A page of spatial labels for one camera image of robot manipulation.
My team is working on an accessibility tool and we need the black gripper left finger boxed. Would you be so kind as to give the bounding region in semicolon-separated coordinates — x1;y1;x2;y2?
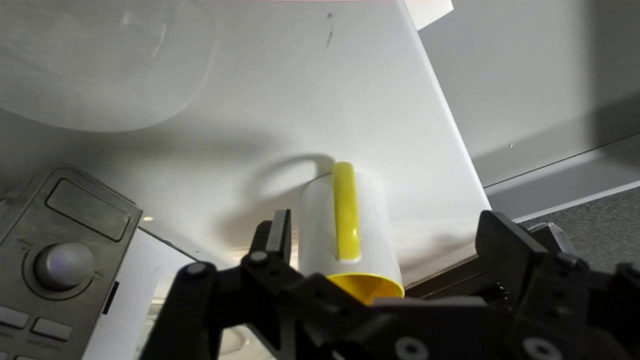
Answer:
142;209;376;360

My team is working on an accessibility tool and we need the grey microwave oven body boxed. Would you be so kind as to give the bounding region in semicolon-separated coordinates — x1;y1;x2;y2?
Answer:
0;167;201;360

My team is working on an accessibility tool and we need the white mug with yellow handle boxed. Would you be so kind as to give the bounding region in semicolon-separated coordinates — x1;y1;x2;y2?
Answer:
296;161;407;307

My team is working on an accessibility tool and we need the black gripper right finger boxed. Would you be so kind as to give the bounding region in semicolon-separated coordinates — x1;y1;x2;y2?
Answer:
474;209;640;360

